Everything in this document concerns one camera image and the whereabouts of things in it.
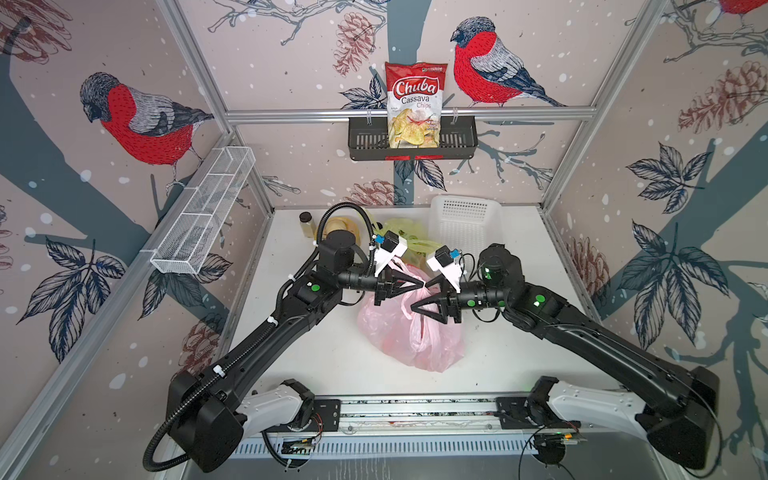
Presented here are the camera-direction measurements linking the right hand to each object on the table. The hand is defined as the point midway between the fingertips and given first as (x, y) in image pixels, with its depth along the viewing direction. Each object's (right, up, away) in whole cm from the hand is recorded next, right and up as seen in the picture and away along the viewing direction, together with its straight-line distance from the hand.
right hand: (416, 298), depth 64 cm
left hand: (+1, +4, -2) cm, 5 cm away
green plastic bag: (+3, +11, +26) cm, 28 cm away
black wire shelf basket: (-13, +44, +30) cm, 55 cm away
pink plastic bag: (-2, -7, -3) cm, 8 cm away
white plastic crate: (+24, +18, +50) cm, 58 cm away
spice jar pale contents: (-37, +17, +43) cm, 59 cm away
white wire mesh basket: (-56, +14, +9) cm, 58 cm away
